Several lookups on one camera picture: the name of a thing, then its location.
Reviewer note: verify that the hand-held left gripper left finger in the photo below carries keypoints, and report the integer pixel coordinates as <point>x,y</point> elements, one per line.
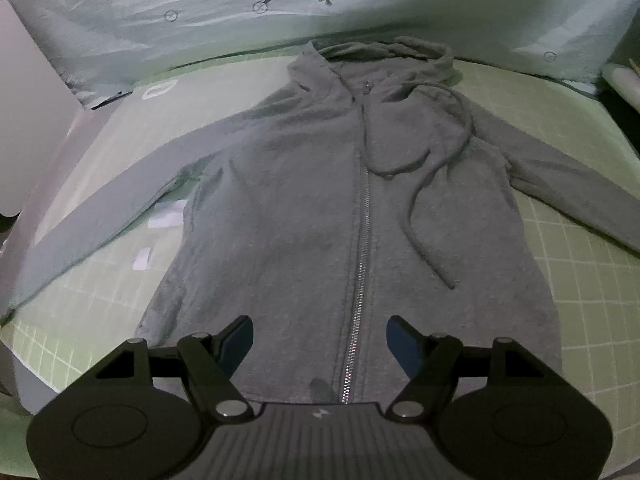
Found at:
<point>239,342</point>

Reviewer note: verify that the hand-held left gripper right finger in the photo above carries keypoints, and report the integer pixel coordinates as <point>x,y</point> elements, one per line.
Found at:
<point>402,344</point>

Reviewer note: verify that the grey zip hoodie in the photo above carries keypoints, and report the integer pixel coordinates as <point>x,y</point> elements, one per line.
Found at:
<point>290,210</point>

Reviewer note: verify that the small white paper label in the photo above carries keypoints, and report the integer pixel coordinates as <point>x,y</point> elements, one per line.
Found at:
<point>142,258</point>

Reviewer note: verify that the large white paper label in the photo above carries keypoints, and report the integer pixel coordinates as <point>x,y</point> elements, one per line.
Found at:
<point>167,216</point>

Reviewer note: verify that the green grid cutting mat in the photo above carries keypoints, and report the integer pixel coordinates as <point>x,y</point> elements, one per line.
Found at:
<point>575,310</point>

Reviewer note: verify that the black pen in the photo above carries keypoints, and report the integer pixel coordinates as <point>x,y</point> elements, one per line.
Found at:
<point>112,99</point>

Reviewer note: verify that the carrot printed pale blanket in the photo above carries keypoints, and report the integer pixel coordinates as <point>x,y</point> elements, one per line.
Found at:
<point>225,35</point>

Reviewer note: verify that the white board panel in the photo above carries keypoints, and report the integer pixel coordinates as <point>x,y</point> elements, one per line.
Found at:
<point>35,110</point>

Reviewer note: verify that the white rolled item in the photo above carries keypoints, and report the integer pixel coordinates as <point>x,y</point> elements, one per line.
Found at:
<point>620,80</point>

